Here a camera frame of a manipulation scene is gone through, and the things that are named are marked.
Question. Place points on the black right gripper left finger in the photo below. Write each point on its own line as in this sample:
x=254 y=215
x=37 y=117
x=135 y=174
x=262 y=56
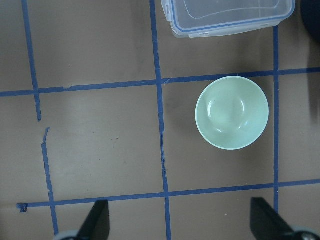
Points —
x=97 y=224

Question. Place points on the green bowl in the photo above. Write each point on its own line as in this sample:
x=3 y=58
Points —
x=232 y=113

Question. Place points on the dark blue saucepan with lid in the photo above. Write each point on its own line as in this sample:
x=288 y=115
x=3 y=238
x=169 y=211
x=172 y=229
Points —
x=310 y=13

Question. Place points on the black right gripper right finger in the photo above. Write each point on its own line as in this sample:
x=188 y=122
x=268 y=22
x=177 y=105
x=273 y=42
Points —
x=266 y=223

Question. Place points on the clear plastic food container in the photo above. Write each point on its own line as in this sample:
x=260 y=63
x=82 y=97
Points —
x=217 y=18

